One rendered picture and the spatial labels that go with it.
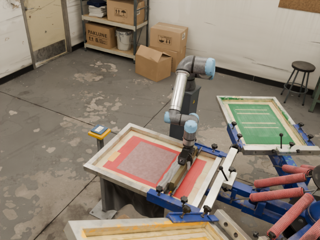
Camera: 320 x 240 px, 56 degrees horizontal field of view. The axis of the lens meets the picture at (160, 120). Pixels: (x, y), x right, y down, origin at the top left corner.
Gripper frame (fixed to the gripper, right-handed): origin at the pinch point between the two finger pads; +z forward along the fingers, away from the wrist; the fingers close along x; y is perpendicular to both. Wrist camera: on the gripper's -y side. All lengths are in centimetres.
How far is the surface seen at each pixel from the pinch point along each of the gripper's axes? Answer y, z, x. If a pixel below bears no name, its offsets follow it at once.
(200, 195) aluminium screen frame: -14.5, 1.9, -17.3
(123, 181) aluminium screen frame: -27.9, 1.8, 29.5
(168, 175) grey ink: -5.7, 5.0, 8.1
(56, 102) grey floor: 140, 101, 254
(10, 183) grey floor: -7, 101, 183
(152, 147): 14.1, 5.4, 31.1
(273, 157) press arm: 53, 9, -52
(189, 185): -7.4, 5.4, -7.3
